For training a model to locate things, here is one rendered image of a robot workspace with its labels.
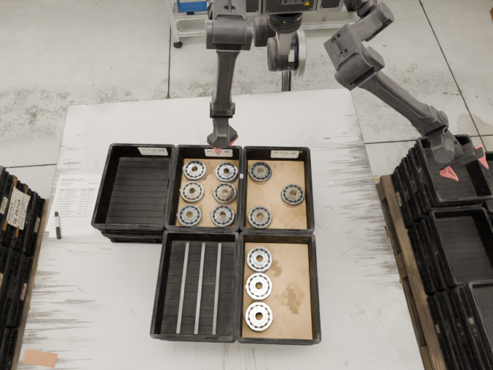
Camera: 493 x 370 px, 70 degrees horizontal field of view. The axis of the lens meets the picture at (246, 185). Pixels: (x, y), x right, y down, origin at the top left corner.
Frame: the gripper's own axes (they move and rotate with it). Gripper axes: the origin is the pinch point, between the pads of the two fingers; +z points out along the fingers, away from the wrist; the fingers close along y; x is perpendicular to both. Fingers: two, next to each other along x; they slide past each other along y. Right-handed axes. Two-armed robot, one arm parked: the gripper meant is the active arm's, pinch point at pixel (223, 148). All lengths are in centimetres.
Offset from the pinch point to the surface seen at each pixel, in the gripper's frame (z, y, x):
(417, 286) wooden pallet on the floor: 94, 58, -97
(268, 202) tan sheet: 23.8, 5.6, -21.8
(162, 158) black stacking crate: 23.0, -16.4, 28.0
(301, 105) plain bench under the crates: 35, 64, 13
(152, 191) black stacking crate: 23.5, -29.8, 17.2
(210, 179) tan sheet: 23.3, -6.3, 4.1
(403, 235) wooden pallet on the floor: 92, 78, -73
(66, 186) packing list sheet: 36, -59, 55
